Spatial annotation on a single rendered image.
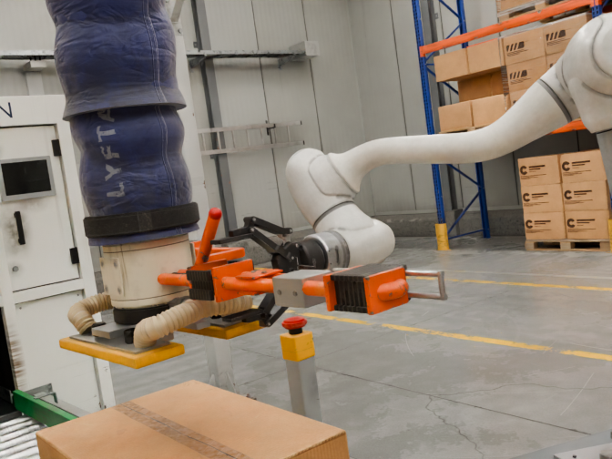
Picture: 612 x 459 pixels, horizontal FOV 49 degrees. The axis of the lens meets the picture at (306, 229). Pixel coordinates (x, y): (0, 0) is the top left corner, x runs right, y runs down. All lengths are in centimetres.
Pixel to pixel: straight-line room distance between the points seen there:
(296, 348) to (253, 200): 976
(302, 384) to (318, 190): 69
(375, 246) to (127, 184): 49
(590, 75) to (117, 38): 80
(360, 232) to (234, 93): 1032
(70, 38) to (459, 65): 879
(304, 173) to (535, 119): 46
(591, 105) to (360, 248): 49
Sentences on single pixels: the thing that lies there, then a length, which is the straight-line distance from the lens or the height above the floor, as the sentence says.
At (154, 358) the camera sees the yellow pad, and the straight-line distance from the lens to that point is 122.
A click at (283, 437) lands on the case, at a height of 95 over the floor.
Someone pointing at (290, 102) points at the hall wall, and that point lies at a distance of 1221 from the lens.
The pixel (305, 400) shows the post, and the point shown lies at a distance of 190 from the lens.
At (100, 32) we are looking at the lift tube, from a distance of 131.
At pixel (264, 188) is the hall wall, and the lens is 1169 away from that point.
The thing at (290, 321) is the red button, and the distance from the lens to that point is 185.
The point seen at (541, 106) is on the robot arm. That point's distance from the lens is 132.
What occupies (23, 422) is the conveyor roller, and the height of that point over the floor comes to 55.
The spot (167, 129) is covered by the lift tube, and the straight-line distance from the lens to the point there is 131.
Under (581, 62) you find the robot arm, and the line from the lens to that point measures 114.
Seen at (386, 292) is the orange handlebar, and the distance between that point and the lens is 87.
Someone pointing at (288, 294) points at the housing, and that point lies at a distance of 100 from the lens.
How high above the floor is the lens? 144
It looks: 5 degrees down
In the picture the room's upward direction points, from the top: 8 degrees counter-clockwise
